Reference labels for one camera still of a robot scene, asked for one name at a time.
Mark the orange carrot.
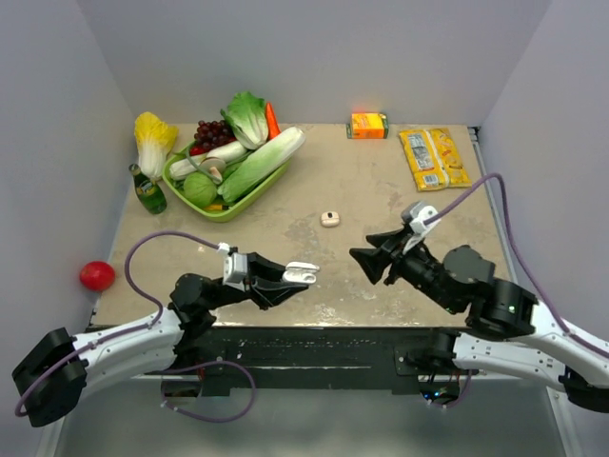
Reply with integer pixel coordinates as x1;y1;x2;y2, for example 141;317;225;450
265;102;281;140

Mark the round green cabbage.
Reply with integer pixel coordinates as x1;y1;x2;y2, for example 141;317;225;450
183;172;217;209

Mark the beige mushroom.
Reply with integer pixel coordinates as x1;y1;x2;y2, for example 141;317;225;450
199;157;226;185

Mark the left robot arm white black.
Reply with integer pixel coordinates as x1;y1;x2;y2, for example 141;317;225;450
11;252;319;427

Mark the yellow napa cabbage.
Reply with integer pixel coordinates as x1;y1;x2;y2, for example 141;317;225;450
134;111;179;181

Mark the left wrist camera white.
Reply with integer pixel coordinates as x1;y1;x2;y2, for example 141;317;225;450
217;243;248;291

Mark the purple grapes bunch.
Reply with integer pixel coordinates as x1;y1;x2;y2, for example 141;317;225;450
193;120;236;152

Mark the green lettuce head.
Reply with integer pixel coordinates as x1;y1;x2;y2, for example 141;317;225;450
220;91;268;150

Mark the red tomato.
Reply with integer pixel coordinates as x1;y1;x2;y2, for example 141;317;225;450
79;261;116;292

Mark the white radish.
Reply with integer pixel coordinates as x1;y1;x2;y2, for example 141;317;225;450
168;141;248;184

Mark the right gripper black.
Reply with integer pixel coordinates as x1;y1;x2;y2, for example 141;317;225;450
346;226;458;311

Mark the red chili pepper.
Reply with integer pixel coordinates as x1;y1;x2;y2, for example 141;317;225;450
189;146;207;156

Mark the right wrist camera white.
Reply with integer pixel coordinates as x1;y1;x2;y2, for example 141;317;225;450
401;201;439;254

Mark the long green napa cabbage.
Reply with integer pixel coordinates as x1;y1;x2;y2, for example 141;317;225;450
218;127;305;203

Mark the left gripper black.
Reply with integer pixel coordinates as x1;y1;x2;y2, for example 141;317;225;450
204;251;308;310

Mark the white charging case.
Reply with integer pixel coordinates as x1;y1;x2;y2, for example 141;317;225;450
282;262;320;285

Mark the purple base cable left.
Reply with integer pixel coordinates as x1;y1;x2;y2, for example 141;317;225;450
159;360;257;424

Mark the green glass bottle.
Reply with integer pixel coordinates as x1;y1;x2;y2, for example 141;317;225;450
128;164;167;214

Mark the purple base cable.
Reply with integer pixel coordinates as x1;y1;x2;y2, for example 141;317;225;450
425;371;479;410
159;360;257;424

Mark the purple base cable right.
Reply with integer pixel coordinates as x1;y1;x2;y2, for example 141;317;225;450
425;371;479;410

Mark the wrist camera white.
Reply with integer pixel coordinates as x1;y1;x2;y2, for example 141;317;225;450
217;243;248;291
401;201;439;254

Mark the orange juice box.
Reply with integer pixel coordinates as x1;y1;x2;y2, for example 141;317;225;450
346;112;389;140

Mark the beige earbud charging case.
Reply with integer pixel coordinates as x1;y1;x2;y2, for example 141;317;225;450
320;211;341;228

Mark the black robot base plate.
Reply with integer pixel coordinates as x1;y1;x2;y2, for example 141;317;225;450
172;327;467;396

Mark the yellow snack packet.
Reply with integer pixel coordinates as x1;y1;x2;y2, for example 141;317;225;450
399;128;472;192

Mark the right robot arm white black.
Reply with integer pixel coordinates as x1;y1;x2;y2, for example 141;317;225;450
349;228;608;413

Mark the green plastic basket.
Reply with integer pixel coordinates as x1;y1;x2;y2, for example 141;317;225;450
162;143;290;223

